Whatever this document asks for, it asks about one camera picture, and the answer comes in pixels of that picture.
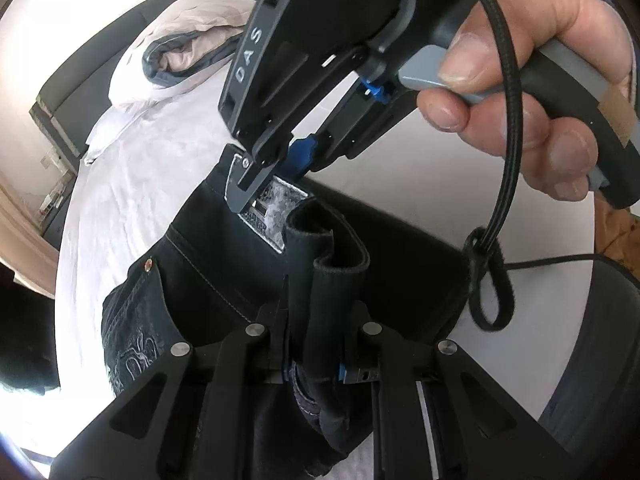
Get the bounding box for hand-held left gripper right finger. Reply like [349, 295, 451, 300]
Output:
[341, 300, 593, 480]

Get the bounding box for black hanging garment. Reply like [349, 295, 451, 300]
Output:
[0, 265, 62, 396]

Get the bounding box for beige curtain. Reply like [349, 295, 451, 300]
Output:
[0, 175, 61, 301]

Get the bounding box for black braided cable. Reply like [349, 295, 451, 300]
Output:
[450, 0, 640, 286]

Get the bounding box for person's right hand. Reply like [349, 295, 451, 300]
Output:
[416, 0, 634, 202]

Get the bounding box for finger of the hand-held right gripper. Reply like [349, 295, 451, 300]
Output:
[227, 129, 317, 212]
[311, 76, 397, 172]

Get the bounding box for bed with white sheet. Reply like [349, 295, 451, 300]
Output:
[55, 0, 598, 480]

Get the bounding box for black velcro cable strap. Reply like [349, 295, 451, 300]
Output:
[462, 227, 514, 332]

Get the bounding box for white pillow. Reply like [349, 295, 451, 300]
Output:
[82, 105, 151, 166]

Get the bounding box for dark grey padded object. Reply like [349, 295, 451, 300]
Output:
[540, 260, 640, 461]

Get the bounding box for grey upholstered headboard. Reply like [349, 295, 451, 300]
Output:
[30, 0, 256, 156]

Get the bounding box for black denim pants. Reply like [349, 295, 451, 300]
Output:
[100, 142, 473, 480]

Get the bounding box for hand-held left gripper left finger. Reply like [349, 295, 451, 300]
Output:
[50, 304, 292, 480]

